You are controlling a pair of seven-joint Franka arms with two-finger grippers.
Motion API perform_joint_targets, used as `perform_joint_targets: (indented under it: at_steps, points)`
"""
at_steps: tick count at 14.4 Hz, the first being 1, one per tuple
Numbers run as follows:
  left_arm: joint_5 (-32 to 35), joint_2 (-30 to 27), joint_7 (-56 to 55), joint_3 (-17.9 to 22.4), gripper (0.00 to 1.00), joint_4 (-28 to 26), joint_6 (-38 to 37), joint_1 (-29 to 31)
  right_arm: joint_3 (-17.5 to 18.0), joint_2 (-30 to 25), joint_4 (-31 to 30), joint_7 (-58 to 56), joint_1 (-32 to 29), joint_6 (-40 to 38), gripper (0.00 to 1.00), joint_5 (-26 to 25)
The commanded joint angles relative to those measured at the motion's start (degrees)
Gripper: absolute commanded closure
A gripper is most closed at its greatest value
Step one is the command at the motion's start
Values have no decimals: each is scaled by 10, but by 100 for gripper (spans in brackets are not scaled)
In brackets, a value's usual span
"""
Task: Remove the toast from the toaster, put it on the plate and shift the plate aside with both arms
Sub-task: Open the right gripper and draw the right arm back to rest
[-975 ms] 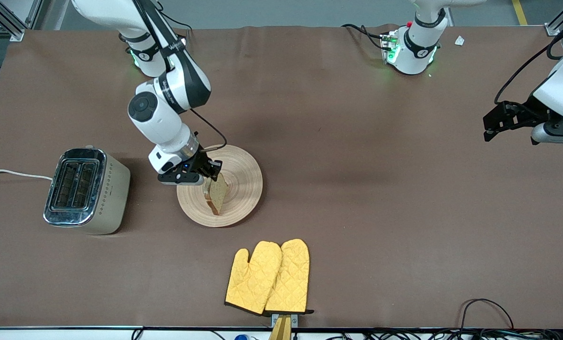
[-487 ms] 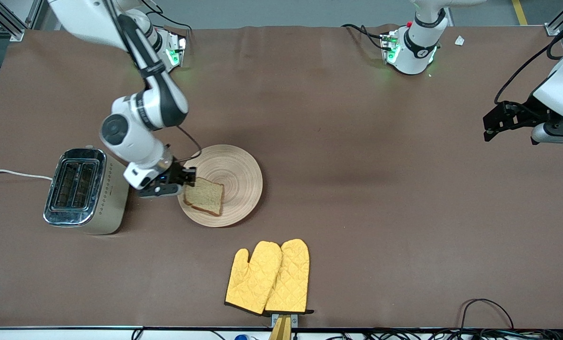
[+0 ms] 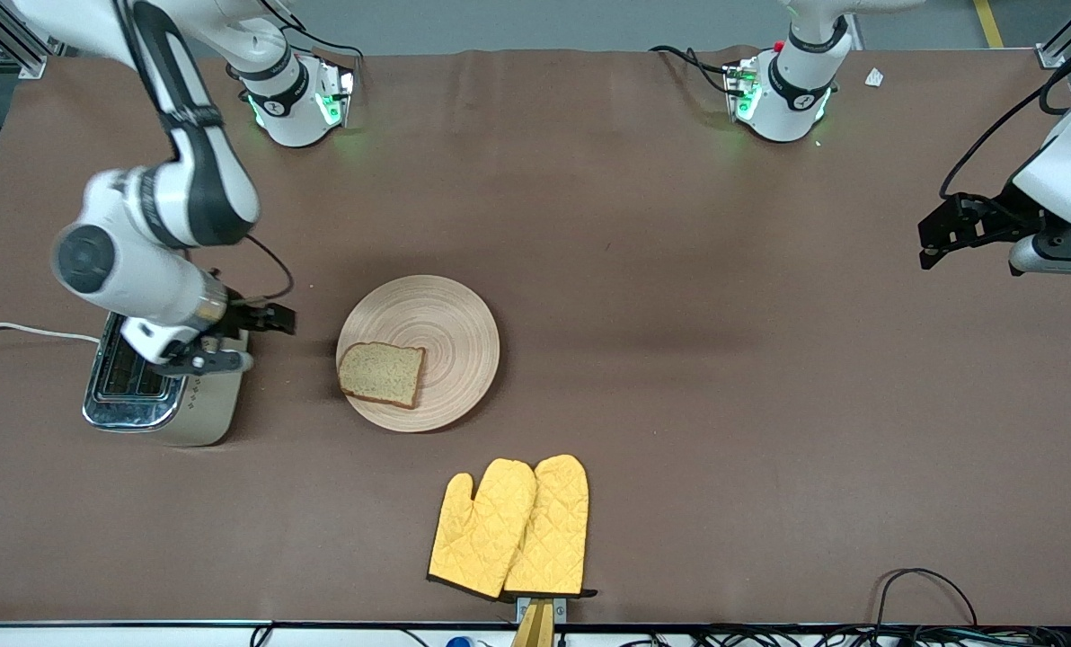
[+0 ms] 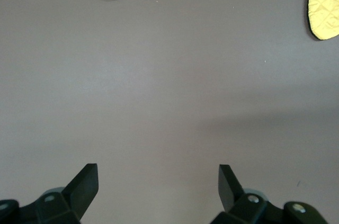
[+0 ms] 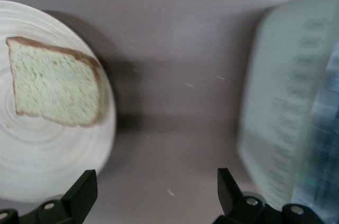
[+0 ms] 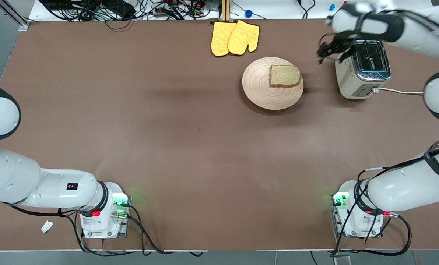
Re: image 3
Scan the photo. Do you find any brown bread toast slice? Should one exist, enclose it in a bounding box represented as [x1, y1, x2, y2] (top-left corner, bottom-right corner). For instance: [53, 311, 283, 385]
[338, 341, 428, 411]

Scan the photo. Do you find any round wooden plate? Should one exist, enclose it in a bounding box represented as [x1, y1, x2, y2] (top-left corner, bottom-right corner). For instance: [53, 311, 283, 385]
[335, 274, 502, 434]

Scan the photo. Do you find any chrome two-slot toaster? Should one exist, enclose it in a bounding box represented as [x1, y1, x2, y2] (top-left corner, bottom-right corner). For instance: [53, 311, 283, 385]
[82, 310, 252, 448]

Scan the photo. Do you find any yellow quilted oven mitt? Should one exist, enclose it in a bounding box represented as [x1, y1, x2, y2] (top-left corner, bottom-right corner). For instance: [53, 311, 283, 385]
[503, 454, 591, 599]
[426, 458, 537, 601]

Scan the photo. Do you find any wooden stick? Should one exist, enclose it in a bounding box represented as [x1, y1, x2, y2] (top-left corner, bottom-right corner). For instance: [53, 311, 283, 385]
[509, 600, 556, 647]

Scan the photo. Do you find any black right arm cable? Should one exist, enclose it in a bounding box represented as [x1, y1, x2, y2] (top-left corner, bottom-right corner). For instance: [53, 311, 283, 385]
[228, 232, 297, 308]

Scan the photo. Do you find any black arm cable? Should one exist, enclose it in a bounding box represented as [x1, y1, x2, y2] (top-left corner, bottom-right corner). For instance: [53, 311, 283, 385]
[228, 232, 297, 308]
[938, 38, 1071, 200]

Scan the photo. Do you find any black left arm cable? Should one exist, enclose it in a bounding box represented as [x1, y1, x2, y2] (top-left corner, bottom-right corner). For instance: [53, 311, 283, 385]
[938, 38, 1071, 200]

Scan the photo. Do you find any white toaster power cord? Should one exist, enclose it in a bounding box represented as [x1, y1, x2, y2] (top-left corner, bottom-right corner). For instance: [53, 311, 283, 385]
[0, 321, 102, 345]

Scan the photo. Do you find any black right base cable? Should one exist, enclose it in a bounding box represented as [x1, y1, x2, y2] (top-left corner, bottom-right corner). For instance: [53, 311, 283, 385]
[257, 0, 366, 62]

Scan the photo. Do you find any black base cable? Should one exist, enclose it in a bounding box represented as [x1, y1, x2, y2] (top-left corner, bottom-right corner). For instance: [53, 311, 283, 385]
[649, 44, 736, 97]
[257, 0, 366, 62]

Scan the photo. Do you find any black left base cable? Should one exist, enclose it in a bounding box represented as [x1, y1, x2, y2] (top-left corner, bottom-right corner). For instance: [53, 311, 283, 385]
[649, 44, 736, 97]

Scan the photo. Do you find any black looped cable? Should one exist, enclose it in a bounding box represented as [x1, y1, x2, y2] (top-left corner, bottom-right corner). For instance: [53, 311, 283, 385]
[874, 567, 979, 630]

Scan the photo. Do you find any black cable bundle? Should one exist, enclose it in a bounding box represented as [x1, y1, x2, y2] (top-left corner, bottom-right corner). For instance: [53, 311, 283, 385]
[976, 625, 1071, 647]

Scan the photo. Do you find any small metal bracket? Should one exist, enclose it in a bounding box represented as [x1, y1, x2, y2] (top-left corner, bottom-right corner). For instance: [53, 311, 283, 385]
[515, 595, 568, 624]

